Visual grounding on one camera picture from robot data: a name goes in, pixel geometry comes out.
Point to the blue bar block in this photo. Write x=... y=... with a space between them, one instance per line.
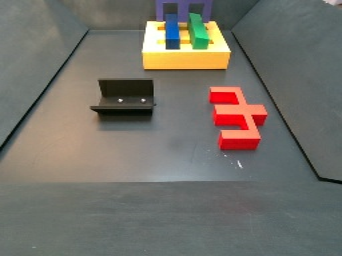
x=172 y=35

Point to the green bar block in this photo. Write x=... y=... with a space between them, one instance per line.
x=197 y=32

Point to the black angled bracket stand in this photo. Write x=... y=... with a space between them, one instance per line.
x=125 y=96

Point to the yellow slotted board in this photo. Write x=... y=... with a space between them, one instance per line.
x=185 y=58

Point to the red branched block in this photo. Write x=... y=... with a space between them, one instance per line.
x=233 y=112

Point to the purple branched block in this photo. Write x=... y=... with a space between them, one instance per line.
x=183 y=9

